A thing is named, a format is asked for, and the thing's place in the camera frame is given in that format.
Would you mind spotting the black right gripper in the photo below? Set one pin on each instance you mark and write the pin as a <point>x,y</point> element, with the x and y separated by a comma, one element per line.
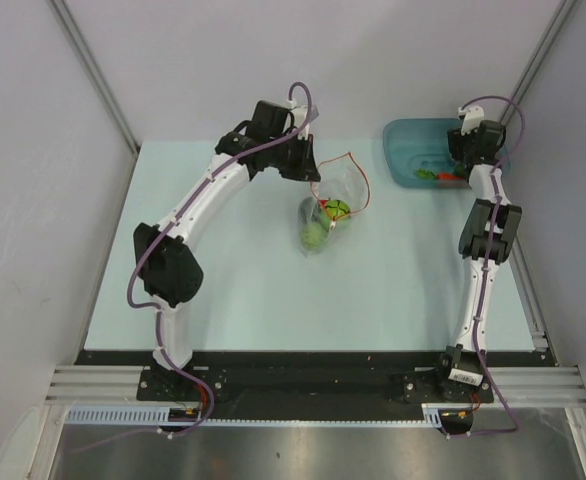
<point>457,139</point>

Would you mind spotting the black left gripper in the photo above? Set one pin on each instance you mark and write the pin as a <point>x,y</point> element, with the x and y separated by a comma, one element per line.
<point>305,169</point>

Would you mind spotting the clear zip bag orange zipper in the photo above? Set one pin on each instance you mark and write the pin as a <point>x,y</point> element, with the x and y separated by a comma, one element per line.
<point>324,215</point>

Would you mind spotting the green striped toy watermelon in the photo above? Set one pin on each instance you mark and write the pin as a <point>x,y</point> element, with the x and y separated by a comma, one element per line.
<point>336,210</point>

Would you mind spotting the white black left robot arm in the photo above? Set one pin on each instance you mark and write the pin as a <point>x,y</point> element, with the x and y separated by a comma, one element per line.
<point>278,137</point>

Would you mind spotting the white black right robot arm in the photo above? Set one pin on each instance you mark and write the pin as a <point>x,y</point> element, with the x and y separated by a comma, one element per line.
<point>485,244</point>

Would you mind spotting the teal plastic food container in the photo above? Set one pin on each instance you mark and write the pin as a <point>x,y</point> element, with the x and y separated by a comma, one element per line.
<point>421,143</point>

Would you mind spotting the orange toy carrot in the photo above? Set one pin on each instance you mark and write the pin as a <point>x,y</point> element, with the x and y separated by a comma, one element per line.
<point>424,174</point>

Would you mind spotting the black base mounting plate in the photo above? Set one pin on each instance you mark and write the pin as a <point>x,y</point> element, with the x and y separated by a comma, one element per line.
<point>407,377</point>

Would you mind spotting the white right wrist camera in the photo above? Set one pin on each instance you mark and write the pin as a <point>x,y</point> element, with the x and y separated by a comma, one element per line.
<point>471,117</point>

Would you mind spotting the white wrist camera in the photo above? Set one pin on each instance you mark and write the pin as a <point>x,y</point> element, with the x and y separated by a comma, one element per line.
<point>471,117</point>
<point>301,116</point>

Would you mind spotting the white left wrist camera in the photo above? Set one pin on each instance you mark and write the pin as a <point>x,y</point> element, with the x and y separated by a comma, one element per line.
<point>301,116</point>

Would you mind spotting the right aluminium corner post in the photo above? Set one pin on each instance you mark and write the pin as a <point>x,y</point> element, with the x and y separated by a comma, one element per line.
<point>544,47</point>

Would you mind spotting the aluminium corner post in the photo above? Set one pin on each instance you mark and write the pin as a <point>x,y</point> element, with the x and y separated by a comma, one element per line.
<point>94,73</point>
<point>544,47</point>

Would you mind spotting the left aluminium corner post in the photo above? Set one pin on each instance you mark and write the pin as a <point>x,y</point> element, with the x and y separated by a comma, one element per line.
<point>94,73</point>

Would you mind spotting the aluminium front rail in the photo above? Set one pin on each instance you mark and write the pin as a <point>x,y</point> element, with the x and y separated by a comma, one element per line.
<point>522,387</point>

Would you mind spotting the white slotted cable duct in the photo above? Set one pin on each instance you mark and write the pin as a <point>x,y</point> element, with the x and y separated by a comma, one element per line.
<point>157,416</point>

